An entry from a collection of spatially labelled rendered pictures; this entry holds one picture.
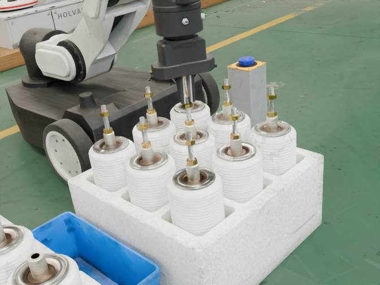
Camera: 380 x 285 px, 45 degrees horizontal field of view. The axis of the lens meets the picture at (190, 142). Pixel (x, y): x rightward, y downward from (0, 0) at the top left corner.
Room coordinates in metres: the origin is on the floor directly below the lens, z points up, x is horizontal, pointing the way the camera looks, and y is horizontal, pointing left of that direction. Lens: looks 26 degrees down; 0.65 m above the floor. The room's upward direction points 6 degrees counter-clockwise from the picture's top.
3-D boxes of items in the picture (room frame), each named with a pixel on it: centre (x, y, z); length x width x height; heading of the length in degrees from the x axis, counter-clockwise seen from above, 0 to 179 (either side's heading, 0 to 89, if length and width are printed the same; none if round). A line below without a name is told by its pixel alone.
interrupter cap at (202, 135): (0.85, 0.00, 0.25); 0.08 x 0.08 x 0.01
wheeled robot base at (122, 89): (1.51, 0.32, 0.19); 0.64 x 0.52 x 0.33; 46
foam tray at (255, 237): (0.85, 0.00, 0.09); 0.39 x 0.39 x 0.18; 44
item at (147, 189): (0.77, 0.08, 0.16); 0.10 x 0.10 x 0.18
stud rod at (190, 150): (0.68, 0.00, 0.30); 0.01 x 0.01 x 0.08
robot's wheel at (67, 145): (1.15, 0.34, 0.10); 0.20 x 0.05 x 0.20; 46
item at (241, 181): (0.76, -0.09, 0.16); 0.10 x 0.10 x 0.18
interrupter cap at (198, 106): (1.01, -0.01, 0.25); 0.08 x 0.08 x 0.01
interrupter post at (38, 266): (0.48, 0.22, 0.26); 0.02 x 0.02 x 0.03
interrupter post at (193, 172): (0.68, 0.00, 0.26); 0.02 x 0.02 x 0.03
